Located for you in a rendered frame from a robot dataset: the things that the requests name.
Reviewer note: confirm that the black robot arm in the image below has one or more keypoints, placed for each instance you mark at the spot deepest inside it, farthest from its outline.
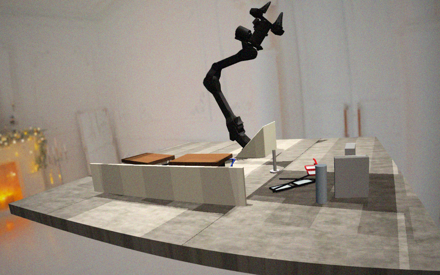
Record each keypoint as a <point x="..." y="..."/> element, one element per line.
<point x="211" y="81"/>

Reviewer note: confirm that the white flat rectangular panel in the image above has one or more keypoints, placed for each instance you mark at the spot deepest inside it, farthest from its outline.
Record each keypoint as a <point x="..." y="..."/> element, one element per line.
<point x="209" y="185"/>

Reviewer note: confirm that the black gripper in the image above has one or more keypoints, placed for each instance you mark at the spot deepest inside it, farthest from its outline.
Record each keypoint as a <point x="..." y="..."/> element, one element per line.
<point x="264" y="25"/>

